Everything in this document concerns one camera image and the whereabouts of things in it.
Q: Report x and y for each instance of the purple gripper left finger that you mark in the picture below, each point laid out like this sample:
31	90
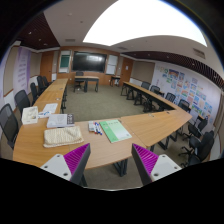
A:
69	166

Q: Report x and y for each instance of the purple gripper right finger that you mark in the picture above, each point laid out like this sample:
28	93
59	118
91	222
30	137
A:
152	167

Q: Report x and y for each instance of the cream knitted folded towel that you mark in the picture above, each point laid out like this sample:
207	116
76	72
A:
62	136

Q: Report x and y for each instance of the marker pens bundle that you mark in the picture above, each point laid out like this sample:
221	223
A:
95	127

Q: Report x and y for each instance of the white box with remote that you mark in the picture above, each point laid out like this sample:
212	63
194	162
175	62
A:
60	120

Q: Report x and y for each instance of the green booklet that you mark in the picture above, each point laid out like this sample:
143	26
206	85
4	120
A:
114	130

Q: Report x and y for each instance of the black office chair right front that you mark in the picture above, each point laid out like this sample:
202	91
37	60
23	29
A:
199	148

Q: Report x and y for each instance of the black office chair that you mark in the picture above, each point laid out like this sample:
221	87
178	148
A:
199	148
22	100
9	124

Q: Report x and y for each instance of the papers on left table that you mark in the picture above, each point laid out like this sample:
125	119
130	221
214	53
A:
48	110

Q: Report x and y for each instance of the white tissue box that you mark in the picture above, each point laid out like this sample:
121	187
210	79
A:
30	115

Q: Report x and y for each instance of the black office chair near left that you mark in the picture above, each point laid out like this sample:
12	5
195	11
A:
9	124

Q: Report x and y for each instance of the black chair behind front desk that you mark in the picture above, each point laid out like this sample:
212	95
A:
78	79

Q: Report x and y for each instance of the wooden front desk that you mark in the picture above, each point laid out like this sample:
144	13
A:
88	79

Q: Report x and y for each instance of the green whiteboard left of screen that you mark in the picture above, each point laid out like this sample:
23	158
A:
64	61

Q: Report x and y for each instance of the white whiteboard right of screen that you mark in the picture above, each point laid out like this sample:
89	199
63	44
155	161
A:
111	65

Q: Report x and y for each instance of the colourful wall posters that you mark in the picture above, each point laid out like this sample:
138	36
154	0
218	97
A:
185	87

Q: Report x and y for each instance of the large black wall screen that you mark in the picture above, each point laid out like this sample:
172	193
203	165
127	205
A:
87	61

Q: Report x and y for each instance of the purple wall banner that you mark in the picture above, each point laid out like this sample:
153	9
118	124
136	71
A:
21	73

